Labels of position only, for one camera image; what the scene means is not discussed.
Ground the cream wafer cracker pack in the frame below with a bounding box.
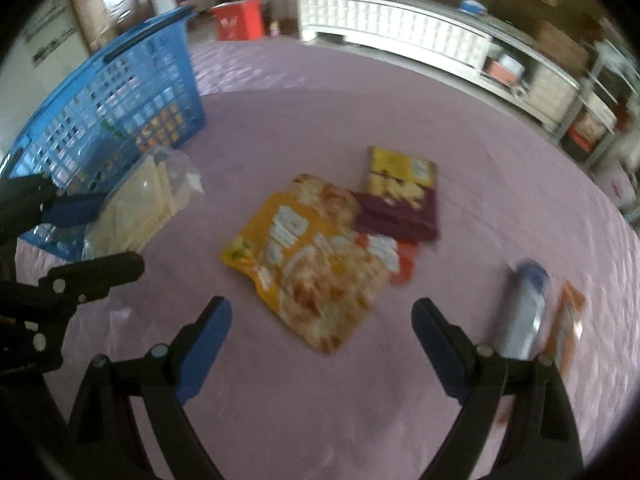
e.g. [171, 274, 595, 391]
[82, 146, 205, 260]

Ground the Doublemint gum tin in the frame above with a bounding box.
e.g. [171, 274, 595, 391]
[491, 260, 550, 360]

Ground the orange sausage snack pack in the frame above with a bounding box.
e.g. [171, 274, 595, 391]
[544, 281, 587, 377]

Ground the orange pizza snack bag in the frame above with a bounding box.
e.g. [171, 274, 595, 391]
[221, 174, 418, 354]

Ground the yellow purple chips bag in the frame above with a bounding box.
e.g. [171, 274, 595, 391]
[352, 146, 439, 243]

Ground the blue plastic basket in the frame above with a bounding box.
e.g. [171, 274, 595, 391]
[1, 8, 205, 261]

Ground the pink tablecloth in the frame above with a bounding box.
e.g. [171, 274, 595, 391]
[14, 39, 640, 480]

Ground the red gift bag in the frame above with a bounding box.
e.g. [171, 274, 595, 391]
[210, 0, 265, 41]

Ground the white metal shelf rack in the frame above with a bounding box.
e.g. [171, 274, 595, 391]
[553, 18, 639, 171]

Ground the white TV cabinet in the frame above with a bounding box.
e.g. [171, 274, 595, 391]
[297, 0, 580, 130]

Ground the cardboard box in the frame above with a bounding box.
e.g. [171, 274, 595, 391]
[534, 21, 589, 78]

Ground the blue tissue box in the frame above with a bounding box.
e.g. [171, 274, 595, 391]
[458, 0, 488, 16]

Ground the white wall cabinet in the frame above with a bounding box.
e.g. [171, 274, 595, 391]
[1, 0, 88, 152]

